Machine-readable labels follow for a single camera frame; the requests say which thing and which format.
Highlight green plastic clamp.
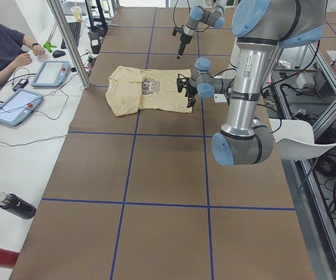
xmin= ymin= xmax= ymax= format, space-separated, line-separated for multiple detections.
xmin=43 ymin=41 xmax=57 ymax=53

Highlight yellow drink cup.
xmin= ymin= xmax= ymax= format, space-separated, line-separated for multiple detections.
xmin=71 ymin=6 xmax=82 ymax=23

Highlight black keyboard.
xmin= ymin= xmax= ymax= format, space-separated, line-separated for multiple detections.
xmin=68 ymin=22 xmax=81 ymax=46

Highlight far blue teach pendant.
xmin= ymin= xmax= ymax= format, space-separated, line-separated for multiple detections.
xmin=31 ymin=61 xmax=71 ymax=88

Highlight yellow long-sleeve printed shirt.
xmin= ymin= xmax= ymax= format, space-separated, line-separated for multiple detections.
xmin=105 ymin=66 xmax=192 ymax=116

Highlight black computer mouse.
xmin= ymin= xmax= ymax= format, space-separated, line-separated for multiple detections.
xmin=52 ymin=50 xmax=66 ymax=58

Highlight blue teach pendant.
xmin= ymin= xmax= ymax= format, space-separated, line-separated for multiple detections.
xmin=0 ymin=89 xmax=44 ymax=127
xmin=31 ymin=61 xmax=71 ymax=88

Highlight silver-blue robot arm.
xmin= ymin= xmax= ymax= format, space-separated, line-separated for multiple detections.
xmin=177 ymin=1 xmax=327 ymax=166
xmin=172 ymin=1 xmax=227 ymax=60

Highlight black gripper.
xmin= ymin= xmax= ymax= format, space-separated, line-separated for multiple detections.
xmin=177 ymin=33 xmax=192 ymax=60
xmin=184 ymin=83 xmax=198 ymax=108

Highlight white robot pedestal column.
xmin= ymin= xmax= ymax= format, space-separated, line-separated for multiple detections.
xmin=229 ymin=41 xmax=240 ymax=69

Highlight aluminium frame post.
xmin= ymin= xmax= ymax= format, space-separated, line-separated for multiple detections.
xmin=46 ymin=0 xmax=90 ymax=89

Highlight near blue teach pendant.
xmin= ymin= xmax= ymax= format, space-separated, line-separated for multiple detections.
xmin=0 ymin=89 xmax=44 ymax=127

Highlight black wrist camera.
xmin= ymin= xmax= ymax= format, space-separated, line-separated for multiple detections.
xmin=176 ymin=73 xmax=188 ymax=93
xmin=172 ymin=26 xmax=183 ymax=36

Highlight black water bottle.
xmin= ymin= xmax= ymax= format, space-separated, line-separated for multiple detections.
xmin=0 ymin=192 xmax=36 ymax=220

